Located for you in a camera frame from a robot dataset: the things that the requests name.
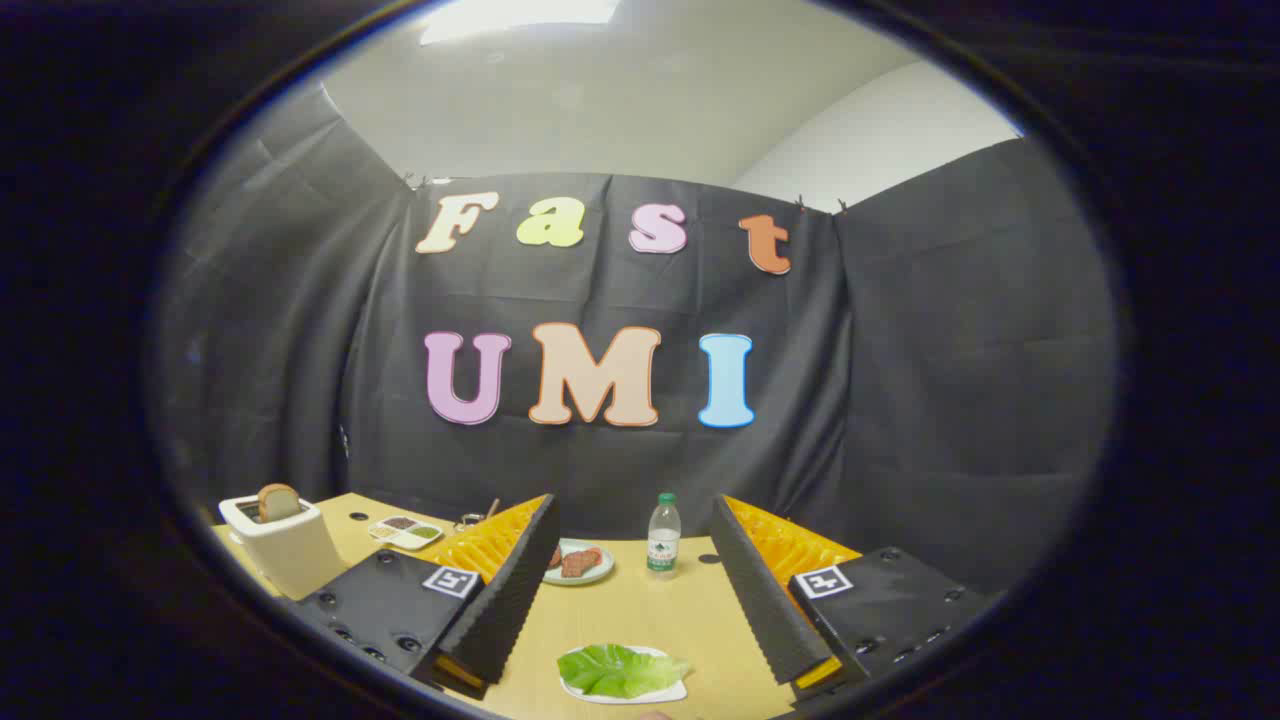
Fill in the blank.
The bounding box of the green lettuce leaf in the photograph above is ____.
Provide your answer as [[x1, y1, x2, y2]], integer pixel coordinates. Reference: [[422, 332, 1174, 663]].
[[557, 643, 691, 699]]

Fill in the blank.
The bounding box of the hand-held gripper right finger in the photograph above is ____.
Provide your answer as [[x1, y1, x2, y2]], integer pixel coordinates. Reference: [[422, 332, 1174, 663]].
[[710, 494, 1003, 707]]

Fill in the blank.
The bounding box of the white toaster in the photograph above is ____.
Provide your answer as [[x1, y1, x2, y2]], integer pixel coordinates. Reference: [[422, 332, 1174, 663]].
[[218, 493, 349, 601]]

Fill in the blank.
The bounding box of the black backdrop cloth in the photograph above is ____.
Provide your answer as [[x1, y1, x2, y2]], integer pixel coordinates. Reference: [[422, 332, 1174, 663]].
[[150, 85, 1121, 601]]

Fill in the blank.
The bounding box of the white square plate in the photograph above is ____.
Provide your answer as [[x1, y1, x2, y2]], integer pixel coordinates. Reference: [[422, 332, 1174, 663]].
[[560, 645, 689, 706]]

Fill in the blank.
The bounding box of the white divided seasoning dish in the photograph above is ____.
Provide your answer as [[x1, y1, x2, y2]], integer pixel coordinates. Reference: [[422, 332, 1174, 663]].
[[368, 515, 444, 551]]

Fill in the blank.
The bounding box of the pale green plate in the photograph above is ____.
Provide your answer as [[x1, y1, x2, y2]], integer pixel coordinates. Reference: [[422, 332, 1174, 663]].
[[543, 538, 616, 587]]

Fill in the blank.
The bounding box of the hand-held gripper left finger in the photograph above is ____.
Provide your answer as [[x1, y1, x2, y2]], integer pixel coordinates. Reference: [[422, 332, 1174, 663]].
[[290, 493, 561, 701]]

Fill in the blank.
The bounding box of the clear plastic water bottle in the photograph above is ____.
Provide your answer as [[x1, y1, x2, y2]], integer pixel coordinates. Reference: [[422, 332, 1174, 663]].
[[646, 492, 683, 579]]

